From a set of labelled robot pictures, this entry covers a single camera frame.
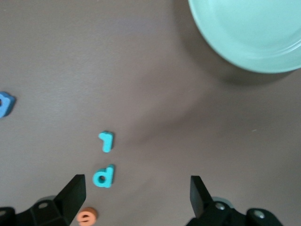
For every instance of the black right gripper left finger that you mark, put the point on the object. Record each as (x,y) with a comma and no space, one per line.
(73,195)

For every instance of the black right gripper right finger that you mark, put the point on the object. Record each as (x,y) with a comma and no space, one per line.
(200,197)

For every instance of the orange foam letter e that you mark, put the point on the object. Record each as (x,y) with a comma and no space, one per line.
(92,217)

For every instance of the teal foam letter d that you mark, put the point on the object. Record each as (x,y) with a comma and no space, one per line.
(110,173)

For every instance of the teal foam letter r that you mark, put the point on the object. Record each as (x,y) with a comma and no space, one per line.
(107,143)

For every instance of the blue foam letter g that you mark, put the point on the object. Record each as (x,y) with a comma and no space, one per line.
(9,106)

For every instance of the light green plate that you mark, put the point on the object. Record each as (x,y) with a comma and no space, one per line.
(247,28)

